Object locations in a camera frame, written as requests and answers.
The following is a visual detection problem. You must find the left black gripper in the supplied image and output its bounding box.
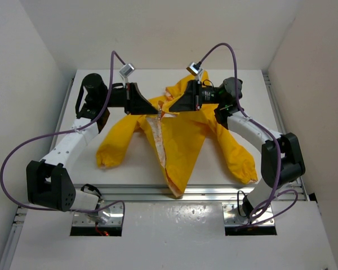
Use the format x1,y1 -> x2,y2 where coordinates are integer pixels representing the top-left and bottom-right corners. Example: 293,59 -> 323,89
99,82 -> 157,115

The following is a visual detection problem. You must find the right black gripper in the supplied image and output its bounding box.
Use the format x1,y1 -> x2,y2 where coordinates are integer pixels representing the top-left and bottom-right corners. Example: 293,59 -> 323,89
168,80 -> 225,112

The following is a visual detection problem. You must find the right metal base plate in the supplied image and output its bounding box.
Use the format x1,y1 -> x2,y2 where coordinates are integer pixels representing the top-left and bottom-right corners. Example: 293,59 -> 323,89
222,203 -> 275,227

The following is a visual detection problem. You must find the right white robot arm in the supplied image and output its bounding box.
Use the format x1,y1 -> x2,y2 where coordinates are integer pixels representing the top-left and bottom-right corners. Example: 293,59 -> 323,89
168,77 -> 305,221

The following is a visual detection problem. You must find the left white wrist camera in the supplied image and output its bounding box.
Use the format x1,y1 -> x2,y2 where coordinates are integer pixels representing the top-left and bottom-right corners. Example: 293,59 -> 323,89
119,63 -> 135,84

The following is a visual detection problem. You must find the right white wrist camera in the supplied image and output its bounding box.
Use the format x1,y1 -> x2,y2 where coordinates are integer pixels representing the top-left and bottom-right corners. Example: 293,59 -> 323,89
186,62 -> 203,81

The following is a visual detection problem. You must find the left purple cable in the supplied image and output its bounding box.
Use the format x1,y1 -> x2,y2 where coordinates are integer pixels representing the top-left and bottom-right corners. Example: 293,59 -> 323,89
0,50 -> 126,223

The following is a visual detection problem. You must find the metal base plate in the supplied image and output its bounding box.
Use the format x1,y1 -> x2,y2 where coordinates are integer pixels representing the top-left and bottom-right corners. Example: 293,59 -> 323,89
222,203 -> 275,227
72,202 -> 125,228

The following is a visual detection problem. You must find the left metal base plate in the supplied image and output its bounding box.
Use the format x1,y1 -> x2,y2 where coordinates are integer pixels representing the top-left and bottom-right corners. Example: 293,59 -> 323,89
72,202 -> 125,228

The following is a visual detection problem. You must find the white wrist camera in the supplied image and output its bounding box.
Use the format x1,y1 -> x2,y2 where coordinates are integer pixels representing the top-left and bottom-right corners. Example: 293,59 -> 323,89
186,62 -> 203,81
119,63 -> 135,84

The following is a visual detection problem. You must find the yellow hooded jacket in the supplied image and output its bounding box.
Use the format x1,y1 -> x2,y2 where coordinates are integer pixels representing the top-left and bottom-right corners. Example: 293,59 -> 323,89
96,75 -> 258,197

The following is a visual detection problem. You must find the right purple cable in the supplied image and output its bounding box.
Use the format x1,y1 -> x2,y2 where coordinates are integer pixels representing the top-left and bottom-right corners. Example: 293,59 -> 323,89
198,42 -> 299,227

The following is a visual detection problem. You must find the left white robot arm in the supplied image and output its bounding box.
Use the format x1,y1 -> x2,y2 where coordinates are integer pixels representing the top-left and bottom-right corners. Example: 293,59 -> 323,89
26,73 -> 158,212

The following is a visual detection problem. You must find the purple cable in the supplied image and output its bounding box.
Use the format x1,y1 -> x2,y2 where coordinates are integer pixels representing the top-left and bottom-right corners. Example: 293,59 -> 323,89
0,50 -> 126,223
198,42 -> 299,227

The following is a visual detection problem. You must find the aluminium front rail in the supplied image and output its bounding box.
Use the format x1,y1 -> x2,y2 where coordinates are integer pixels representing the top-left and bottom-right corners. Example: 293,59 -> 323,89
95,184 -> 255,203

